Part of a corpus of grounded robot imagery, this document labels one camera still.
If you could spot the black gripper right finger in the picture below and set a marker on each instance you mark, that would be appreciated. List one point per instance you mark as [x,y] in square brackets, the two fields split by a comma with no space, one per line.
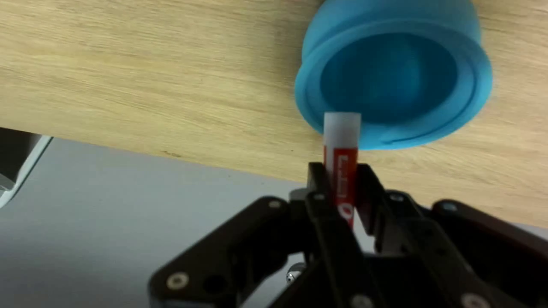
[450,255]

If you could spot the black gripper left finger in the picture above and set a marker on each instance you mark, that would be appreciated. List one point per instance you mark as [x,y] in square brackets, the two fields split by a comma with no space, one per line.
[226,265]

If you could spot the red white marker green cap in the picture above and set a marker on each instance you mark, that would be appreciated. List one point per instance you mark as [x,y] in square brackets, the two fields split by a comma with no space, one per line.
[341,138]

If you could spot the blue bowl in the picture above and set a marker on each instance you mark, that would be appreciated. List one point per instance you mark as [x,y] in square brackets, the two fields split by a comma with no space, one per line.
[414,70]

